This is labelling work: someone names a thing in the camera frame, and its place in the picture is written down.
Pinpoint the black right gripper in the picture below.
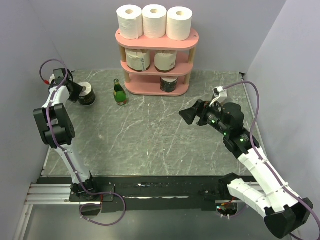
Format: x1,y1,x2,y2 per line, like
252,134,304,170
179,99,230,136

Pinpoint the beige roll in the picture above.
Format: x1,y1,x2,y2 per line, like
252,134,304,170
154,50,178,73
125,48,151,72

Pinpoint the white paper towel roll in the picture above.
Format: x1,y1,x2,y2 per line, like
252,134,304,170
142,4,167,39
116,4,143,40
166,6,193,41

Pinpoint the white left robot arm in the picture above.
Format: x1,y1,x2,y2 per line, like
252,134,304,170
33,68,99,201

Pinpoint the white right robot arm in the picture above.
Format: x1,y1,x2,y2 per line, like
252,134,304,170
179,100,314,239

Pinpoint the pink three tier shelf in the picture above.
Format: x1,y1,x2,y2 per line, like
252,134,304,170
115,29,199,96

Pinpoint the green glass bottle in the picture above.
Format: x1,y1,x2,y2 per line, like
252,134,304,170
113,78,127,106

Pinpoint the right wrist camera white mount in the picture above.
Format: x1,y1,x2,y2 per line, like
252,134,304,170
210,86,228,106

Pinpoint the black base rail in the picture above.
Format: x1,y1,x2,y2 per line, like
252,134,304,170
69,176,241,216

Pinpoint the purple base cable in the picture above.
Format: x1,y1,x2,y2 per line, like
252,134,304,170
79,193,127,227

